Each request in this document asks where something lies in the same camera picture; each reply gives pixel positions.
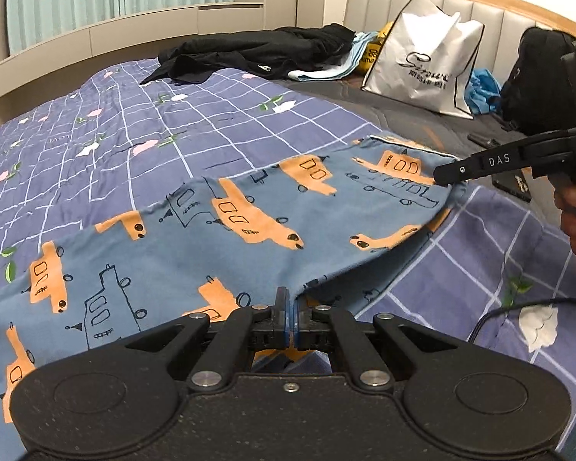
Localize blue orange printed pants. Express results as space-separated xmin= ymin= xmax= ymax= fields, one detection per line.
xmin=0 ymin=136 xmax=452 ymax=460

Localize black clothing pile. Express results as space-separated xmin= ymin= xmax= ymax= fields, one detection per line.
xmin=141 ymin=23 xmax=355 ymax=85

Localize small black remote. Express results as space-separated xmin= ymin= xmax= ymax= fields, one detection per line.
xmin=467 ymin=133 xmax=500 ymax=149

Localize black backpack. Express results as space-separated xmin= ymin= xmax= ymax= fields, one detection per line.
xmin=500 ymin=26 xmax=576 ymax=136

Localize blue plastic bag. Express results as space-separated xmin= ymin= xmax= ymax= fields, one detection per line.
xmin=464 ymin=68 xmax=502 ymax=116

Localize purple grid floral quilt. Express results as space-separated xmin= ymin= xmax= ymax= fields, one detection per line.
xmin=0 ymin=60 xmax=576 ymax=460

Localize white paper shopping bag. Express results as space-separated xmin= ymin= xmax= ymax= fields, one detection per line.
xmin=362 ymin=0 xmax=485 ymax=120

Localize yellow package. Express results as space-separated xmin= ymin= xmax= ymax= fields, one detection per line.
xmin=356 ymin=21 xmax=393 ymax=76

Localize light blue folded cloth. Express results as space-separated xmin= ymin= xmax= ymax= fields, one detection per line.
xmin=288 ymin=31 xmax=377 ymax=82

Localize padded wooden headboard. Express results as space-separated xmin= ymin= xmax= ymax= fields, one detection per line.
xmin=343 ymin=0 xmax=576 ymax=83

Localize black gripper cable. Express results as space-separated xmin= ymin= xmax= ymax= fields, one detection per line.
xmin=467 ymin=297 xmax=576 ymax=345

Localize beige window cabinet frame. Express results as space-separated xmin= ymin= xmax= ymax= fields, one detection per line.
xmin=0 ymin=0 xmax=324 ymax=125

